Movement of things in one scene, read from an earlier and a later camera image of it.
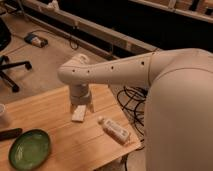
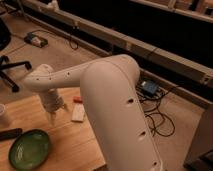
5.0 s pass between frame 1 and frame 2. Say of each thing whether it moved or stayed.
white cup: stayed
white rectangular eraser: stayed
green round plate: stayed
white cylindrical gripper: moved
